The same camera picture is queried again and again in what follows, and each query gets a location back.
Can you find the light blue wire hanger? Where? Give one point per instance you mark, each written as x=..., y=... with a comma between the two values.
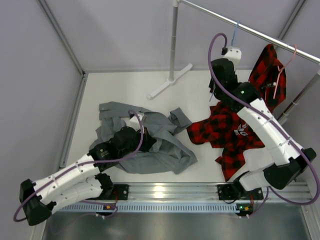
x=234, y=37

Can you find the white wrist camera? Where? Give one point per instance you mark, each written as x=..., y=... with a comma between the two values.
x=233, y=54
x=135, y=119

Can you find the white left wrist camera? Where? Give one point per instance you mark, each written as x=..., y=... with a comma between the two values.
x=135, y=119

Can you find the red black plaid shirt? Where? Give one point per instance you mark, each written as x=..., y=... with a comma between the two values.
x=224, y=129

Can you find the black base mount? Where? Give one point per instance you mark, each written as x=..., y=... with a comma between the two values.
x=227, y=192
x=120, y=192

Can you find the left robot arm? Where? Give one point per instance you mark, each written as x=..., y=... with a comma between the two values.
x=85, y=179

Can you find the grey button-up shirt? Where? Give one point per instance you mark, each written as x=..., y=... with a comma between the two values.
x=168, y=154

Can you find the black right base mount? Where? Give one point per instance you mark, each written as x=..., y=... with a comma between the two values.
x=227, y=192

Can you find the silver garment rack rail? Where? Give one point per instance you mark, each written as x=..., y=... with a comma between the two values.
x=247, y=29

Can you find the slotted grey cable duct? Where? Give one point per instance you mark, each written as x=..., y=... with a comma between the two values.
x=152, y=207

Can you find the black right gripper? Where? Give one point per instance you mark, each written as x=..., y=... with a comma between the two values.
x=211, y=85

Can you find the aluminium mounting rail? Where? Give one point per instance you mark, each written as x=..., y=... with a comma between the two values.
x=207, y=191

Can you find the grey rack upright pole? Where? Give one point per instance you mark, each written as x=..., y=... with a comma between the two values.
x=173, y=40

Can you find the white rack base foot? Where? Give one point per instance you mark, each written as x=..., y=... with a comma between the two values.
x=169, y=82

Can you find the right rack upright pole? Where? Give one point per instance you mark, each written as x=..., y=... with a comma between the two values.
x=284, y=115

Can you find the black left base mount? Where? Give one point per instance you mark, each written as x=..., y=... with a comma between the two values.
x=120, y=192

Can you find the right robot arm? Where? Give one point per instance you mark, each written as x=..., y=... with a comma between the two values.
x=289, y=159

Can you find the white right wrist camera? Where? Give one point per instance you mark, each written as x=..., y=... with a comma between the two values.
x=233, y=54

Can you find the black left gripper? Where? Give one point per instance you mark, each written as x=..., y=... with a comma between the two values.
x=148, y=141

